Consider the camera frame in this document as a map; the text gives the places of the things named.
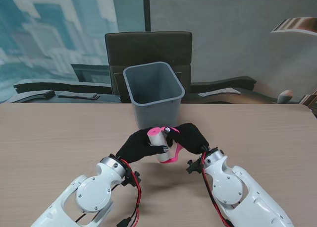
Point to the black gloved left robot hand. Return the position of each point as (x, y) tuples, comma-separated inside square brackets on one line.
[(136, 147)]

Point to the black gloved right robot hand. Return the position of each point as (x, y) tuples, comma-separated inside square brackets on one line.
[(192, 137)]

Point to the white lint roll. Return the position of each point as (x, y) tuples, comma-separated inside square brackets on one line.
[(158, 140)]

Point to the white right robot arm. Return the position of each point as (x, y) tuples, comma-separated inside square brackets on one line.
[(230, 189)]

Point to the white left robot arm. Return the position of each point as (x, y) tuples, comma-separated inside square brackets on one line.
[(91, 194)]

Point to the light grey sheet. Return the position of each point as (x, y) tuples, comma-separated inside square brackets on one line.
[(219, 92)]

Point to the grey plastic waste bin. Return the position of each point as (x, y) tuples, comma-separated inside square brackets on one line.
[(153, 88)]

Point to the black curved board stack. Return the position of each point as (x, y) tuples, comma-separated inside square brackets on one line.
[(62, 85), (223, 83)]

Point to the dark grey sheet stack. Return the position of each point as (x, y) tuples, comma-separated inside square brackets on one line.
[(79, 96)]

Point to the dark grey back table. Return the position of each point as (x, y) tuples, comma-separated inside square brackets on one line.
[(257, 97)]

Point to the dark brown office chair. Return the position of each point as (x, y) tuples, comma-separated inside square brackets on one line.
[(148, 48)]

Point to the grey rounded object brown top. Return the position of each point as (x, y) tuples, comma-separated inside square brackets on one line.
[(284, 96)]

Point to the small black block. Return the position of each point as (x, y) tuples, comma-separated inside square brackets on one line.
[(48, 94)]

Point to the small wooden furniture piece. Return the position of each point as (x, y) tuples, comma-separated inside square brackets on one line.
[(309, 99)]

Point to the curved wooden panel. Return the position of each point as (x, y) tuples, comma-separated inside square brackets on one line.
[(297, 25)]

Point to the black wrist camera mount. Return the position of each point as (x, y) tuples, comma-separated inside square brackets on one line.
[(194, 167)]

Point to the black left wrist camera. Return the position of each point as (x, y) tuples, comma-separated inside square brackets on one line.
[(133, 178)]

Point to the black vertical window frame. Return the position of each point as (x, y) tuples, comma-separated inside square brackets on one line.
[(147, 9)]

